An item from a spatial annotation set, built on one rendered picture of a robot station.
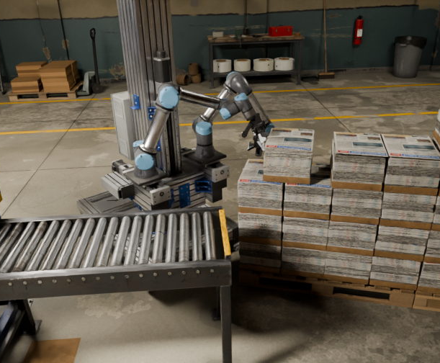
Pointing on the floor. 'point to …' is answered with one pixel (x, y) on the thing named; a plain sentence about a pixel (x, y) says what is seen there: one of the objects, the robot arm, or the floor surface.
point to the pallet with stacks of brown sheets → (46, 80)
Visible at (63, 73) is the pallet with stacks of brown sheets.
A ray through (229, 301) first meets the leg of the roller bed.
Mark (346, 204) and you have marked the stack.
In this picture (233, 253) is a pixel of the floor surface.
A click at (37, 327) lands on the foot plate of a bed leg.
